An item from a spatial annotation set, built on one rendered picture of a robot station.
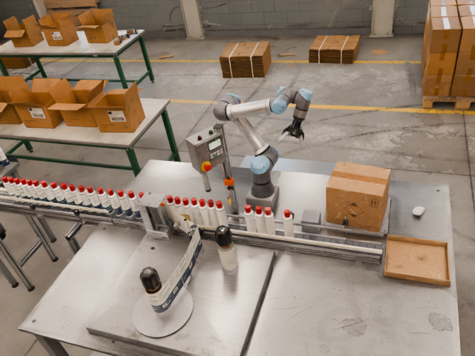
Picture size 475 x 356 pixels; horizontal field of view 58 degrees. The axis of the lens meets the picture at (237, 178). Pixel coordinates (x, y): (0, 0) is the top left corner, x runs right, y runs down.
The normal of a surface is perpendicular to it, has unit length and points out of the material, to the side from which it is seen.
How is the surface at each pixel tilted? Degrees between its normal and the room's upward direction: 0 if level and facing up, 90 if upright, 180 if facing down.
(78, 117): 90
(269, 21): 90
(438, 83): 87
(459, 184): 0
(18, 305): 0
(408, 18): 90
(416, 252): 0
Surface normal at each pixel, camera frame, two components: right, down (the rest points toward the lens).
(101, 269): -0.14, -0.78
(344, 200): -0.43, 0.60
